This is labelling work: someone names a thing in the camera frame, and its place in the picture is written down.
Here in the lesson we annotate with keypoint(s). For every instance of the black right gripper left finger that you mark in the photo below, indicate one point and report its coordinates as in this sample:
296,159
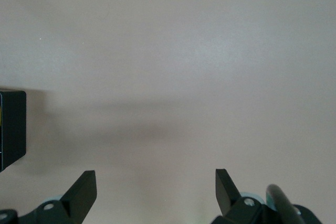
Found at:
76,203

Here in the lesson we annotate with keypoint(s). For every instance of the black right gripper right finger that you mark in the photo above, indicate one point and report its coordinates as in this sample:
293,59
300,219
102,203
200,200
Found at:
231,205

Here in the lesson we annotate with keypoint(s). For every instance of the black plastic box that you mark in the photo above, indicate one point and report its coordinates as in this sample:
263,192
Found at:
14,129

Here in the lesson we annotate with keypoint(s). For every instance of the brown table mat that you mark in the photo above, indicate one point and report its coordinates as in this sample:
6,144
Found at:
183,51

